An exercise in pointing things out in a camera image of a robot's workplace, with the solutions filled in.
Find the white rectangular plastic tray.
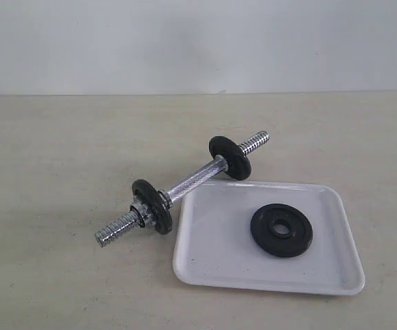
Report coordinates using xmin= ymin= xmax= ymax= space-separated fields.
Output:
xmin=173 ymin=180 xmax=365 ymax=296

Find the chrome threaded dumbbell bar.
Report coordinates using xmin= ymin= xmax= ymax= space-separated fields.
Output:
xmin=94 ymin=131 xmax=270 ymax=247

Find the black weight plate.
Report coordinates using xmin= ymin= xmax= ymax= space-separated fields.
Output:
xmin=132 ymin=179 xmax=172 ymax=234
xmin=250 ymin=203 xmax=313 ymax=258

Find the black weight plate end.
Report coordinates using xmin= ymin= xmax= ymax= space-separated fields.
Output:
xmin=209 ymin=136 xmax=252 ymax=181

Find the chrome spin-lock collar nut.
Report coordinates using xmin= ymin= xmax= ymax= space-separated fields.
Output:
xmin=130 ymin=201 xmax=148 ymax=228

